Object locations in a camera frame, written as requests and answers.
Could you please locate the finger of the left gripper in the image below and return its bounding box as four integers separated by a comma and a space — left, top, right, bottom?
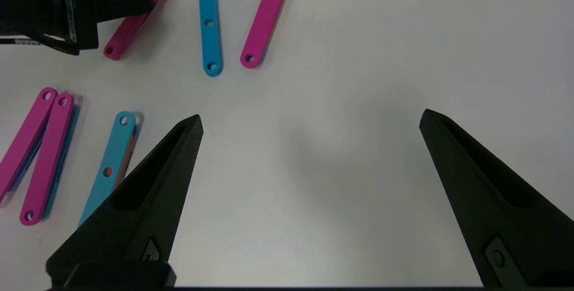
89, 0, 156, 24

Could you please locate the long pink bar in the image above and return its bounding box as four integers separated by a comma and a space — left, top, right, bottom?
0, 87, 59, 205
19, 93, 80, 227

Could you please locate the blue three-hole bar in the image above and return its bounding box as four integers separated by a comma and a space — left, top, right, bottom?
198, 0, 223, 78

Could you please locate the short pink bar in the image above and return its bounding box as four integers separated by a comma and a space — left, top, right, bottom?
104, 0, 181, 61
240, 0, 295, 69

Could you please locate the blue bar with orange backing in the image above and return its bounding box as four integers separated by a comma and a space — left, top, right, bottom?
78, 111, 140, 230

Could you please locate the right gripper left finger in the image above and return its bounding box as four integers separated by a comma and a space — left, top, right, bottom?
46, 114, 204, 283

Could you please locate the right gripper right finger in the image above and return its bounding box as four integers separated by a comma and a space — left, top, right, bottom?
419, 109, 574, 289

